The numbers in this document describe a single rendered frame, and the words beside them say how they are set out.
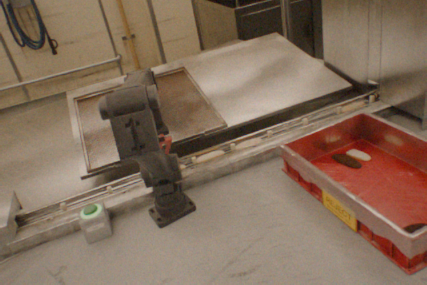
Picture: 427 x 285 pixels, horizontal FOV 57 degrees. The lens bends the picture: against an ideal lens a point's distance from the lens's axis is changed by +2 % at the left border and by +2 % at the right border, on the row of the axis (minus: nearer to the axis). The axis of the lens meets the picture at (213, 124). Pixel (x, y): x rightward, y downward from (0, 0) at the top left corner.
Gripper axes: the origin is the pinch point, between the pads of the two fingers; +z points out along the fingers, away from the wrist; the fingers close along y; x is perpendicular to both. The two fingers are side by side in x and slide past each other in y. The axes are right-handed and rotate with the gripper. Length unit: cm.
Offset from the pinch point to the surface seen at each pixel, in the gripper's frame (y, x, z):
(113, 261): -26.2, 21.7, 11.1
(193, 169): -5.3, -7.4, 6.8
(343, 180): -31, -44, 11
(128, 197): -7.3, 13.8, 6.9
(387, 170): -33, -57, 11
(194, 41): 340, -108, 60
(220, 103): 24.5, -29.4, 1.8
